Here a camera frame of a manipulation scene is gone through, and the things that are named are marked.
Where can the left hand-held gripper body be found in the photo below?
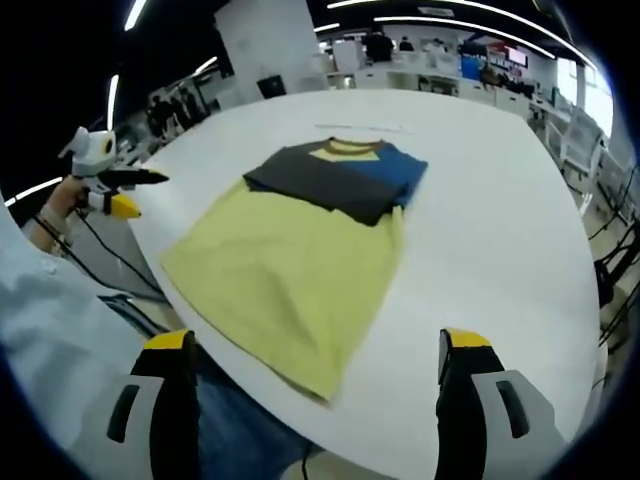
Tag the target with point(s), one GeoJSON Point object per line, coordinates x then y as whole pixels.
{"type": "Point", "coordinates": [95, 150]}

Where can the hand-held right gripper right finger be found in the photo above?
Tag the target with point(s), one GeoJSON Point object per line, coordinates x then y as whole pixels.
{"type": "Point", "coordinates": [460, 410]}

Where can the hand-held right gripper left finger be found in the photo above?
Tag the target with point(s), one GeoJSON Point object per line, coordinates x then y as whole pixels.
{"type": "Point", "coordinates": [165, 400]}

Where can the yellow garment grey blue sleeves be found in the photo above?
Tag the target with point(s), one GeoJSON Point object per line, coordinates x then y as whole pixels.
{"type": "Point", "coordinates": [280, 280]}

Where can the white template strip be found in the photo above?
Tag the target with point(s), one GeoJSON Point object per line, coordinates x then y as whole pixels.
{"type": "Point", "coordinates": [360, 128]}

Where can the person's left hand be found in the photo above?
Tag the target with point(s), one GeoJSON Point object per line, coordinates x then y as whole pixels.
{"type": "Point", "coordinates": [67, 197]}

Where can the white ceiling light strip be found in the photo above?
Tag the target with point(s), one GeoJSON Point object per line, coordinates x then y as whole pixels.
{"type": "Point", "coordinates": [450, 4]}
{"type": "Point", "coordinates": [32, 191]}
{"type": "Point", "coordinates": [113, 97]}
{"type": "Point", "coordinates": [460, 27]}

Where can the white wristband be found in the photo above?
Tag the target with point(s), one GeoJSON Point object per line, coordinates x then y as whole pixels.
{"type": "Point", "coordinates": [54, 217]}

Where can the person in light shirt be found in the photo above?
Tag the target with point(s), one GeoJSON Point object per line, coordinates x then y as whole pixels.
{"type": "Point", "coordinates": [50, 325]}

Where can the black box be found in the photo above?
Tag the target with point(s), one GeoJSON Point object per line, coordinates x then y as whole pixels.
{"type": "Point", "coordinates": [271, 87]}

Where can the white square pillar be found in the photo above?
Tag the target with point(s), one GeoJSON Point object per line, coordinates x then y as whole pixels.
{"type": "Point", "coordinates": [267, 45]}

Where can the black tripod stand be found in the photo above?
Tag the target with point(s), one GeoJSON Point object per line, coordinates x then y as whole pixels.
{"type": "Point", "coordinates": [612, 270]}

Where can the row of white cabinets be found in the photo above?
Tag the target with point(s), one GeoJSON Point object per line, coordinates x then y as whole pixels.
{"type": "Point", "coordinates": [400, 80]}

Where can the blue crate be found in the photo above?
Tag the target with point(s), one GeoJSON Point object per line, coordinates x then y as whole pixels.
{"type": "Point", "coordinates": [472, 67]}

